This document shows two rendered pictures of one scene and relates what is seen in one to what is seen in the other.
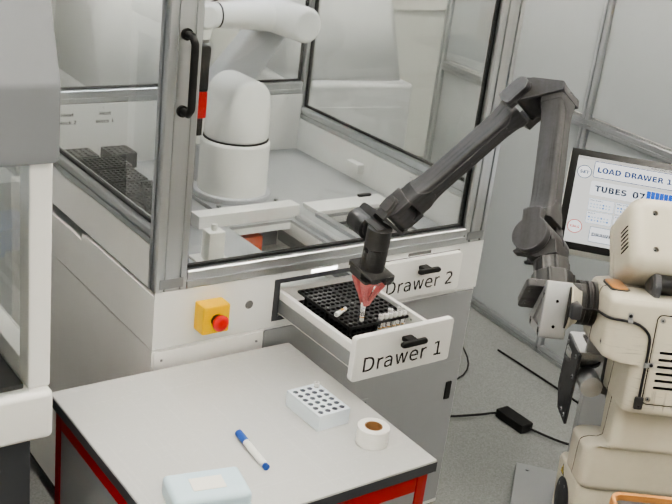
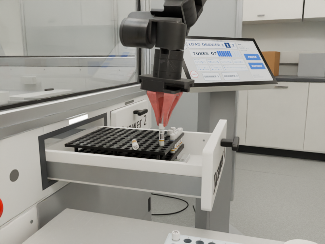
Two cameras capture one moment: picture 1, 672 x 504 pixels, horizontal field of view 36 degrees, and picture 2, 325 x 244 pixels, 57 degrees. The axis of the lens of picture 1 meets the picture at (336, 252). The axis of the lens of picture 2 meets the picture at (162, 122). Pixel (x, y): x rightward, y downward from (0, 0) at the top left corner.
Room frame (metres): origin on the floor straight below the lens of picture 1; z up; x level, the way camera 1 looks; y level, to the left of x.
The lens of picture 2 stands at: (1.71, 0.27, 1.07)
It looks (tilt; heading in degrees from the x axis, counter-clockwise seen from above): 11 degrees down; 324
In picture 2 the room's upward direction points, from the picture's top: straight up
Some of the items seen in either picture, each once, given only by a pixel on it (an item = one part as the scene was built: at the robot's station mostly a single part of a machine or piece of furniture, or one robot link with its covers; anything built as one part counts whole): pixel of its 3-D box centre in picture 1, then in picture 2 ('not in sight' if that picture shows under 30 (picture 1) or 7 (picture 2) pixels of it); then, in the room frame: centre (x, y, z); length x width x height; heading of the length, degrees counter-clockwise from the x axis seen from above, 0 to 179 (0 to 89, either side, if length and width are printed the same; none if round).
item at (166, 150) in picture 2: (377, 321); (171, 142); (2.22, -0.12, 0.90); 0.18 x 0.02 x 0.01; 128
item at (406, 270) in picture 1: (418, 276); (132, 120); (2.59, -0.23, 0.87); 0.29 x 0.02 x 0.11; 128
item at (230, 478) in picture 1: (206, 492); not in sight; (1.62, 0.18, 0.78); 0.15 x 0.10 x 0.04; 116
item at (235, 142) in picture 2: (411, 340); (229, 143); (2.12, -0.19, 0.91); 0.07 x 0.04 x 0.01; 128
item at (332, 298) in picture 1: (351, 314); (129, 150); (2.30, -0.06, 0.87); 0.22 x 0.18 x 0.06; 38
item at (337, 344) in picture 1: (348, 314); (125, 152); (2.31, -0.05, 0.86); 0.40 x 0.26 x 0.06; 38
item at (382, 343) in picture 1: (401, 347); (216, 156); (2.14, -0.18, 0.87); 0.29 x 0.02 x 0.11; 128
